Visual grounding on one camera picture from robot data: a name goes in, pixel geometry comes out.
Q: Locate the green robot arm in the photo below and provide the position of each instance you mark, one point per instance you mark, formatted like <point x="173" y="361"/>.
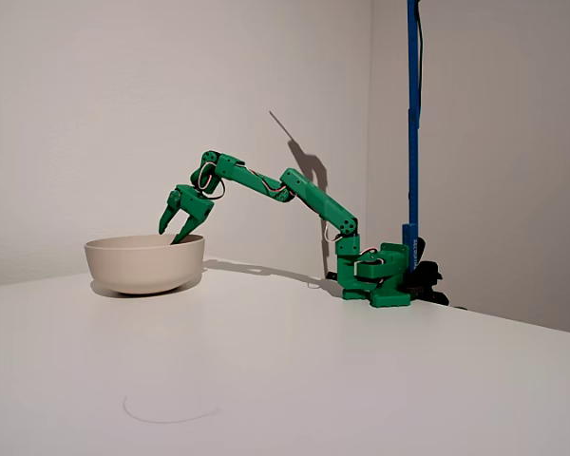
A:
<point x="328" y="204"/>

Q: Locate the beige round bowl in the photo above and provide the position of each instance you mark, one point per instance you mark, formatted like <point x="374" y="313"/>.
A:
<point x="145" y="266"/>

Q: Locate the black table clamp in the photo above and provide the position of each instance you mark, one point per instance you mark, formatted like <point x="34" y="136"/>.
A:
<point x="427" y="280"/>

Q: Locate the blue vertical camera pole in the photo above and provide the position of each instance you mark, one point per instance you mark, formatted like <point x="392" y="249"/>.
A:
<point x="413" y="142"/>

